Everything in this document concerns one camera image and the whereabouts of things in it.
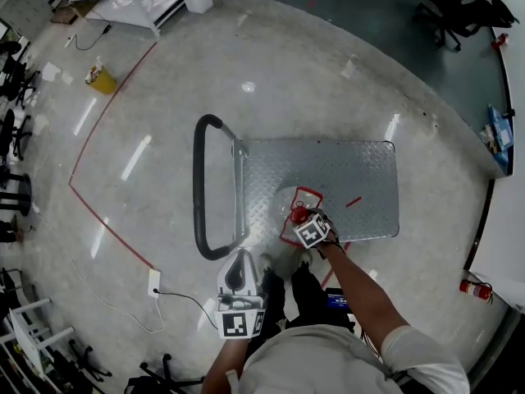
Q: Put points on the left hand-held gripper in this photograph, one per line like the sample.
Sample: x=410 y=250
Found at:
x=238 y=322

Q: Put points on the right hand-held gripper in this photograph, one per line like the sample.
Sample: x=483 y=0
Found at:
x=311 y=232

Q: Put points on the clear bag with red item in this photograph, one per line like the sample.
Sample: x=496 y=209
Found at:
x=287 y=203

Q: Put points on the metal platform trolley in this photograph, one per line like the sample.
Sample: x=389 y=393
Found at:
x=328 y=170

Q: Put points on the person's right forearm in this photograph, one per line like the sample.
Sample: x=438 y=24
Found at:
x=361 y=294

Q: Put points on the person's left forearm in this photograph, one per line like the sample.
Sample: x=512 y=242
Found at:
x=223 y=359

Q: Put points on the person's right shoe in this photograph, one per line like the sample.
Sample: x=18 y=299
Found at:
x=304 y=257

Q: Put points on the person's shoe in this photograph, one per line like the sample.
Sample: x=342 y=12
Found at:
x=266 y=261
x=304 y=257

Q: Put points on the person's left shoe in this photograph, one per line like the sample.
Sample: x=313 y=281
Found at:
x=266 y=261

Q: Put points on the person's black trousers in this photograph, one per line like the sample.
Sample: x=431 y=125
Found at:
x=305 y=298

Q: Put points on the black device with blue screen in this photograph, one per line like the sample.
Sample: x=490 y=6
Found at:
x=337 y=300

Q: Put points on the large white power strip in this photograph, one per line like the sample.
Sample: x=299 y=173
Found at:
x=153 y=283

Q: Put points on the black chair base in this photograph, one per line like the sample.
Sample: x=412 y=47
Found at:
x=164 y=374

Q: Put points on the person's white shirt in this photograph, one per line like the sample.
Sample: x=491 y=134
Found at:
x=328 y=363

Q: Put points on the red fire extinguisher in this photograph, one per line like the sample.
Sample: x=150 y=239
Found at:
x=473 y=290

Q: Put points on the blue cardboard boxes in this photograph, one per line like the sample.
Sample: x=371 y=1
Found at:
x=500 y=134

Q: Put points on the black round stool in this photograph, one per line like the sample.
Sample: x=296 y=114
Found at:
x=20 y=193

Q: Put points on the yellow waste bin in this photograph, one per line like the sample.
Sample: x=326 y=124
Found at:
x=102 y=81

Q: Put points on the black office chair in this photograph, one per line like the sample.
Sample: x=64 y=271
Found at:
x=463 y=19

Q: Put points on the small red object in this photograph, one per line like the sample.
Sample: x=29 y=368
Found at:
x=500 y=40

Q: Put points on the black swivel chair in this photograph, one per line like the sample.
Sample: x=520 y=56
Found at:
x=10 y=131
x=16 y=78

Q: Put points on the small white power strip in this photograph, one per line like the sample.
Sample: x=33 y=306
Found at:
x=69 y=41

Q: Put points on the brown cardboard box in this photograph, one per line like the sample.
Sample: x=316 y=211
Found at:
x=67 y=14

